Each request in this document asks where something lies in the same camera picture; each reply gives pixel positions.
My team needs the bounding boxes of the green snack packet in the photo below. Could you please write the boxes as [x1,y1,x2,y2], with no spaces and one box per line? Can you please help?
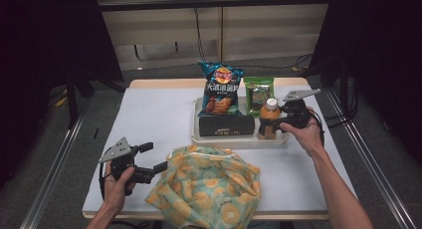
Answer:
[244,76,276,117]

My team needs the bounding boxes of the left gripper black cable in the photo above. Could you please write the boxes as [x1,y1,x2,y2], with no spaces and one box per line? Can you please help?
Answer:
[98,162,109,201]

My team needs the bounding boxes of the black curtain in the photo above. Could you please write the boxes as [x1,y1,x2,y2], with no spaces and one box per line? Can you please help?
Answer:
[0,0,124,190]
[310,0,422,163]

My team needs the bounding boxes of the person's right hand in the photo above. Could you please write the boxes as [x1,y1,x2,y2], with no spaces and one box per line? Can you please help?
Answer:
[280,106,324,158]

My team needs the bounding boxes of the black horizontal bar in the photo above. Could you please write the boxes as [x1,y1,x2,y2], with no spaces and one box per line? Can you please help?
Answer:
[98,0,332,13]

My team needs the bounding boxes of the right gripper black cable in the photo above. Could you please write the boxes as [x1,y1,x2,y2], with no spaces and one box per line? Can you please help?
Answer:
[308,108,326,147]

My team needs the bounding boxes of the orange-print fabric bag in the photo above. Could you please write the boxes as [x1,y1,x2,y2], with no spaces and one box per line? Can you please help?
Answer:
[144,144,262,229]

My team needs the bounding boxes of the person's grey trousers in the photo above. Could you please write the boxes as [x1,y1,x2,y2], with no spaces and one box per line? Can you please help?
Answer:
[247,221,278,229]

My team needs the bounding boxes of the white plastic tray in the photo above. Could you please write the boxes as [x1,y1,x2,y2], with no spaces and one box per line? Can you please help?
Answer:
[191,96,290,150]

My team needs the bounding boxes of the black metal stand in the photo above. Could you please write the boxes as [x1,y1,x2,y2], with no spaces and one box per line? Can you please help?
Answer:
[64,69,127,128]

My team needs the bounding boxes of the light wooden table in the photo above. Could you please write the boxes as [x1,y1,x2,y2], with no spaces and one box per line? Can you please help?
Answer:
[82,77,329,221]

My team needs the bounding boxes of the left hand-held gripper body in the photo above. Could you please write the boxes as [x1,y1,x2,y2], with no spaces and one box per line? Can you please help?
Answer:
[98,136,157,187]

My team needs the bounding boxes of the black floor cables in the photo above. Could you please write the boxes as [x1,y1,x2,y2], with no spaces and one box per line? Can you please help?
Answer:
[324,113,350,128]

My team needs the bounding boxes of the blue chip bag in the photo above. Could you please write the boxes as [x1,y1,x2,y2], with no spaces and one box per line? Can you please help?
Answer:
[197,60,246,117]

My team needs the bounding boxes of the white table cover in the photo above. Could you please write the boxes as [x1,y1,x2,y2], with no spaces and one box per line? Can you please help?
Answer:
[82,85,357,213]

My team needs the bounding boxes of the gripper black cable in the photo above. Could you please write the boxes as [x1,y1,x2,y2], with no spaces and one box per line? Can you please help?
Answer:
[308,108,326,147]
[98,162,109,201]

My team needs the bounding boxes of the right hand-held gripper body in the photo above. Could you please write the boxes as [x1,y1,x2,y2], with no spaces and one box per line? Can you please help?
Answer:
[280,88,322,130]

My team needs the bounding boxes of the orange juice bottle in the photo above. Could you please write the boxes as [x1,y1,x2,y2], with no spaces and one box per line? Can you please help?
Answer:
[257,97,283,140]

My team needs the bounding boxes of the black rectangular snack packet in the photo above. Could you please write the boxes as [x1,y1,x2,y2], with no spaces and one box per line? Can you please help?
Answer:
[198,114,256,137]

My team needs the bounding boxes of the person's left hand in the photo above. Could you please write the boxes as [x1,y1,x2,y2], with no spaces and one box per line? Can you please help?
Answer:
[103,162,137,212]

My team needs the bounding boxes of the aluminium floor rail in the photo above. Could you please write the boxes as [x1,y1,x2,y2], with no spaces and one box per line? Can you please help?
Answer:
[19,106,91,229]
[326,88,416,229]

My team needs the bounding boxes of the black wall cable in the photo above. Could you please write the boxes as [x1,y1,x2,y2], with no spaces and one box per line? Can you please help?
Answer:
[193,7,315,78]

